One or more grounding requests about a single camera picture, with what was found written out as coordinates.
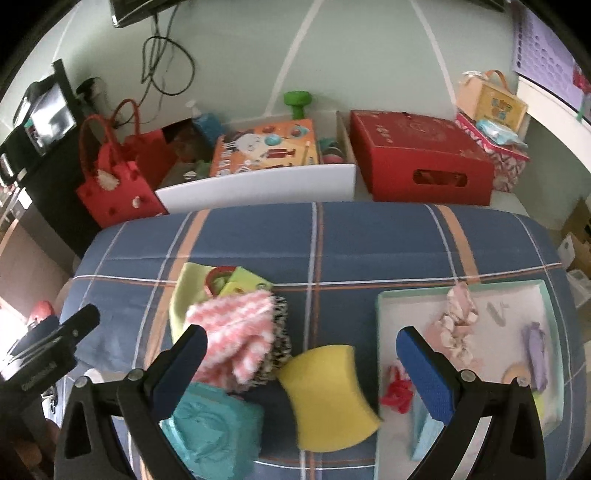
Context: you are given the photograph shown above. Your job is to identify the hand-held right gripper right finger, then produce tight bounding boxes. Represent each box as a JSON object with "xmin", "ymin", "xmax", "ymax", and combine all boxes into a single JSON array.
[{"xmin": 396, "ymin": 326, "xmax": 548, "ymax": 480}]

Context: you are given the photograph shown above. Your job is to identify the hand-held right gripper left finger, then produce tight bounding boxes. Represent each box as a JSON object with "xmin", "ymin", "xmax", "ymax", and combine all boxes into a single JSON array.
[{"xmin": 54, "ymin": 324, "xmax": 208, "ymax": 480}]

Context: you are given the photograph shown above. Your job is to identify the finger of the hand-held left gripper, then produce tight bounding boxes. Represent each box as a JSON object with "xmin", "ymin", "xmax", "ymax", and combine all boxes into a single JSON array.
[
  {"xmin": 25, "ymin": 316, "xmax": 61, "ymax": 334},
  {"xmin": 7, "ymin": 304, "xmax": 101, "ymax": 358}
]

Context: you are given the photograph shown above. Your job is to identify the red pink hair tie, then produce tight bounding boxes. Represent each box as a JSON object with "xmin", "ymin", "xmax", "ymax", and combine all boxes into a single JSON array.
[{"xmin": 379, "ymin": 364, "xmax": 414, "ymax": 414}]

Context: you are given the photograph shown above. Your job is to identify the pink floral scrunchie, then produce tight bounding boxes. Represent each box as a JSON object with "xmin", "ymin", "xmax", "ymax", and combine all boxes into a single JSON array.
[{"xmin": 422, "ymin": 282, "xmax": 481, "ymax": 370}]

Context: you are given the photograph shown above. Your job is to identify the blue face mask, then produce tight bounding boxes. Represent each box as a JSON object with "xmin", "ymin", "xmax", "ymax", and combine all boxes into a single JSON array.
[{"xmin": 409, "ymin": 397, "xmax": 444, "ymax": 462}]

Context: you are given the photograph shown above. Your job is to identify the pink white striped towel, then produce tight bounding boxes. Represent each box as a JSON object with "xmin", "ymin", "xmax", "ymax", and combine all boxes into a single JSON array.
[{"xmin": 184, "ymin": 290, "xmax": 278, "ymax": 384}]

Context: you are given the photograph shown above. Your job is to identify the yellow-green cloth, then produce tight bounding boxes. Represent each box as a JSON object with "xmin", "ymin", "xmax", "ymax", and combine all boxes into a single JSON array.
[{"xmin": 168, "ymin": 262, "xmax": 273, "ymax": 342}]

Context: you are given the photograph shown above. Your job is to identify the beige makeup sponge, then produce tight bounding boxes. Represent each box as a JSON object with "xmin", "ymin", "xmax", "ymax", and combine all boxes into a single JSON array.
[{"xmin": 501, "ymin": 362, "xmax": 532, "ymax": 384}]

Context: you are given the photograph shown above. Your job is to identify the red tape roll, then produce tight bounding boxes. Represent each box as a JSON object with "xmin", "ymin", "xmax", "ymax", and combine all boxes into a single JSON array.
[{"xmin": 204, "ymin": 265, "xmax": 238, "ymax": 296}]

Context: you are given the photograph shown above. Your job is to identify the yellow sponge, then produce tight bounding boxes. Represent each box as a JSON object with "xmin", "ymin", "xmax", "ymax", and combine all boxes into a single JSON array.
[{"xmin": 276, "ymin": 345, "xmax": 383, "ymax": 452}]

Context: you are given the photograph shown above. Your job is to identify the black white spotted scrunchie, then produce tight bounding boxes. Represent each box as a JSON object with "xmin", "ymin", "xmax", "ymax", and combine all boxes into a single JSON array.
[{"xmin": 252, "ymin": 295, "xmax": 294, "ymax": 386}]

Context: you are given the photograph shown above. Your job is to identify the white shallow tray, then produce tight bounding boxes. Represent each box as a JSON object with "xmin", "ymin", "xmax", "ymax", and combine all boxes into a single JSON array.
[{"xmin": 375, "ymin": 278, "xmax": 566, "ymax": 480}]

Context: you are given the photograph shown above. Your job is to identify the purple wet wipes packet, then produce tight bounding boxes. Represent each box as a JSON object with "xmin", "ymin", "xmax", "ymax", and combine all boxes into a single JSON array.
[{"xmin": 522, "ymin": 322, "xmax": 551, "ymax": 392}]

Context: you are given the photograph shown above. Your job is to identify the green tissue packet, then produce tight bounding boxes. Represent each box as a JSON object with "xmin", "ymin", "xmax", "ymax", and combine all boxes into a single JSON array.
[
  {"xmin": 531, "ymin": 390, "xmax": 548, "ymax": 435},
  {"xmin": 217, "ymin": 267, "xmax": 274, "ymax": 298}
]

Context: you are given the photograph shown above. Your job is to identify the red plastic stool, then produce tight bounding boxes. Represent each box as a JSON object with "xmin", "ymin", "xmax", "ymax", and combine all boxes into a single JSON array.
[{"xmin": 25, "ymin": 300, "xmax": 58, "ymax": 326}]

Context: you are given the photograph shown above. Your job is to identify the brown side table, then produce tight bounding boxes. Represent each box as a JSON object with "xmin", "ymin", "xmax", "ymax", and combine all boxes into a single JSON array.
[{"xmin": 0, "ymin": 217, "xmax": 75, "ymax": 324}]

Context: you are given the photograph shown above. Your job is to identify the black cabinet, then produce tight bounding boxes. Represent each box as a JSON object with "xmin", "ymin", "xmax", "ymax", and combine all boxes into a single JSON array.
[{"xmin": 14, "ymin": 152, "xmax": 102, "ymax": 259}]

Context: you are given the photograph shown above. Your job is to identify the red felt handbag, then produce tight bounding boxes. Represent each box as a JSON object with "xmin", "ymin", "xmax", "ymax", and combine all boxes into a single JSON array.
[{"xmin": 75, "ymin": 99, "xmax": 169, "ymax": 229}]

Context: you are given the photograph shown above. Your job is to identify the blue plaid tablecloth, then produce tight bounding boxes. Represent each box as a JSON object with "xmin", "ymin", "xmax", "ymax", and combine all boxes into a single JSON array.
[{"xmin": 60, "ymin": 200, "xmax": 578, "ymax": 480}]

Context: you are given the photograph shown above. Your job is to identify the red paper bag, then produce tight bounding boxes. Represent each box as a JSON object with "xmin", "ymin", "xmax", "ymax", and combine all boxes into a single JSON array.
[{"xmin": 124, "ymin": 124, "xmax": 183, "ymax": 188}]

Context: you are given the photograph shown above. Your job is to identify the white storage box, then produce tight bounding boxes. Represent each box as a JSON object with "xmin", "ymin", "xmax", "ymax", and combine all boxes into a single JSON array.
[{"xmin": 154, "ymin": 111, "xmax": 357, "ymax": 214}]

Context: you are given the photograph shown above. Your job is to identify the black countertop appliance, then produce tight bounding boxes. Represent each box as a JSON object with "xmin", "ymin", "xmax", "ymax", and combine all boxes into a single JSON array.
[{"xmin": 0, "ymin": 60, "xmax": 79, "ymax": 185}]

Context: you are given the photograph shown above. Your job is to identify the cardboard box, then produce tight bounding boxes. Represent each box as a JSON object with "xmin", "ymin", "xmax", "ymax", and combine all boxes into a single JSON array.
[{"xmin": 556, "ymin": 198, "xmax": 591, "ymax": 278}]

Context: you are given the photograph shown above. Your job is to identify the red white patterned box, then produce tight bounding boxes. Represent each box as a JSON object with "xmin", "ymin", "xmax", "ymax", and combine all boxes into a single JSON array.
[{"xmin": 455, "ymin": 113, "xmax": 531, "ymax": 193}]

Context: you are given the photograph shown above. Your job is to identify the red gift box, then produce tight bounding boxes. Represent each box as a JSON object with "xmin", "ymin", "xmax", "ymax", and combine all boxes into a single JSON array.
[{"xmin": 348, "ymin": 109, "xmax": 496, "ymax": 207}]

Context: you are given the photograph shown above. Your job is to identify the plastic bottle blue label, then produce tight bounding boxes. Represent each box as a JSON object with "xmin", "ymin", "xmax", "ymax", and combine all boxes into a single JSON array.
[{"xmin": 187, "ymin": 100, "xmax": 225, "ymax": 139}]

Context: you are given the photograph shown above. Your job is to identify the pastel toy rings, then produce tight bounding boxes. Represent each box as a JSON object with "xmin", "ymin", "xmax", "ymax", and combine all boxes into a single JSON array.
[{"xmin": 318, "ymin": 136, "xmax": 348, "ymax": 165}]

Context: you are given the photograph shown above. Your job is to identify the orange toy board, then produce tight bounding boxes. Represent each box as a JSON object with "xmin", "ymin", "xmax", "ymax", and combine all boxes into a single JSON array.
[{"xmin": 209, "ymin": 117, "xmax": 320, "ymax": 178}]

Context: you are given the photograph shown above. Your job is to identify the light blue packet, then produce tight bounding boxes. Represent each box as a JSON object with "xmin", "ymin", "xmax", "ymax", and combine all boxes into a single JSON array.
[{"xmin": 475, "ymin": 119, "xmax": 527, "ymax": 148}]

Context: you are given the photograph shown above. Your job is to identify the wooden carry case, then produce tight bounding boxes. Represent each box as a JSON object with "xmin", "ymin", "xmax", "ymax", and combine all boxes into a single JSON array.
[{"xmin": 456, "ymin": 69, "xmax": 529, "ymax": 139}]

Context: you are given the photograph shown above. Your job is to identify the green dumbbell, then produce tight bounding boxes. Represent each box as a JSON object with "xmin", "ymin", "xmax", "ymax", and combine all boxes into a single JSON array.
[{"xmin": 283, "ymin": 90, "xmax": 314, "ymax": 121}]

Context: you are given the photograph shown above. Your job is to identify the white shelf ledge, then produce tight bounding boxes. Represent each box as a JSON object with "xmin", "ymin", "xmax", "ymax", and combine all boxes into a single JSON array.
[{"xmin": 517, "ymin": 76, "xmax": 591, "ymax": 139}]

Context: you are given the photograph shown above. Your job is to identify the black television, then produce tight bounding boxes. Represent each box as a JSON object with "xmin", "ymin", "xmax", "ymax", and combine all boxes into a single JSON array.
[{"xmin": 110, "ymin": 0, "xmax": 190, "ymax": 28}]

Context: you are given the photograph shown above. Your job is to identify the wall socket with plugs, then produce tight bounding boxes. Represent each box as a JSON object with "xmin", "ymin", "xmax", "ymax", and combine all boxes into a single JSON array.
[{"xmin": 76, "ymin": 78, "xmax": 106, "ymax": 100}]

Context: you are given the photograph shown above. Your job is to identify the black cable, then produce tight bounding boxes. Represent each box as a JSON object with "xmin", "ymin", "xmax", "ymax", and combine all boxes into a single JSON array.
[{"xmin": 141, "ymin": 4, "xmax": 195, "ymax": 97}]

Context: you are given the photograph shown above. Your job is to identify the purple wall calendar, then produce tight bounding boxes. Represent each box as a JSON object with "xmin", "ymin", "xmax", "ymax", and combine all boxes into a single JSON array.
[{"xmin": 510, "ymin": 0, "xmax": 591, "ymax": 123}]

